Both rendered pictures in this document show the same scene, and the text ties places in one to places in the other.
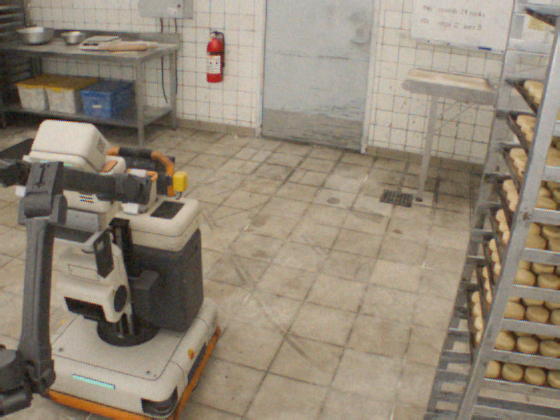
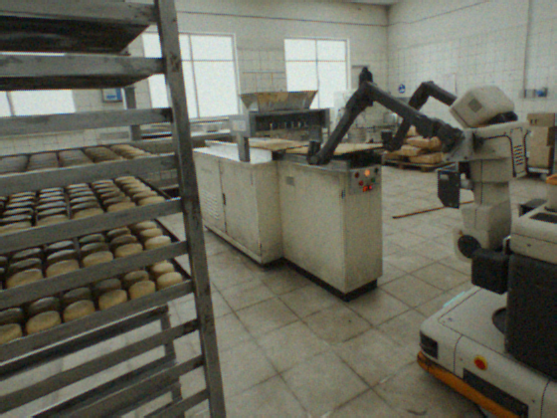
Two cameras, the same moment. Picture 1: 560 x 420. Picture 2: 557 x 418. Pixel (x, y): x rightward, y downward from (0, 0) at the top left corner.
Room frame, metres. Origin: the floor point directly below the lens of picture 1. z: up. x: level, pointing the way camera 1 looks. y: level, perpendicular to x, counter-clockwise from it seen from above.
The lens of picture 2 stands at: (1.95, -0.91, 1.24)
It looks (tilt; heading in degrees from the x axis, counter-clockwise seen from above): 12 degrees down; 133
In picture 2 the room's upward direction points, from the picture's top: 4 degrees counter-clockwise
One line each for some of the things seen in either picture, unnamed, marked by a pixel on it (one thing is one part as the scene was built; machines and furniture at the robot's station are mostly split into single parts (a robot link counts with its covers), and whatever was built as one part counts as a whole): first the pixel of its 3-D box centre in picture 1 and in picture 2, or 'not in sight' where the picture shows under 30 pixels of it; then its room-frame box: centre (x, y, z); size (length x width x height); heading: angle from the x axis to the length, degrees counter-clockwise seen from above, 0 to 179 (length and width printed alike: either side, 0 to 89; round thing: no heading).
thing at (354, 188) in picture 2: not in sight; (364, 179); (0.89, 0.81, 0.77); 0.24 x 0.04 x 0.14; 78
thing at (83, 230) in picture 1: (72, 240); (466, 177); (1.48, 0.69, 0.86); 0.28 x 0.16 x 0.22; 78
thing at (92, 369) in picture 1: (131, 346); (529, 351); (1.77, 0.63, 0.16); 0.67 x 0.64 x 0.25; 168
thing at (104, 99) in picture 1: (106, 98); not in sight; (5.10, 1.79, 0.36); 0.47 x 0.38 x 0.26; 164
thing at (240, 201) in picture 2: not in sight; (258, 195); (-0.42, 1.10, 0.42); 1.28 x 0.72 x 0.84; 168
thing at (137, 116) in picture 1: (82, 83); not in sight; (5.19, 2.08, 0.49); 1.90 x 0.72 x 0.98; 73
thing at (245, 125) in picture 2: not in sight; (281, 132); (0.04, 1.00, 1.01); 0.72 x 0.33 x 0.34; 78
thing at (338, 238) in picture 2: not in sight; (326, 217); (0.54, 0.89, 0.45); 0.70 x 0.34 x 0.90; 168
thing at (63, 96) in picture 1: (72, 94); not in sight; (5.23, 2.22, 0.36); 0.47 x 0.38 x 0.26; 163
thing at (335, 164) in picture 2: not in sight; (260, 151); (-0.10, 0.88, 0.87); 2.01 x 0.03 x 0.07; 168
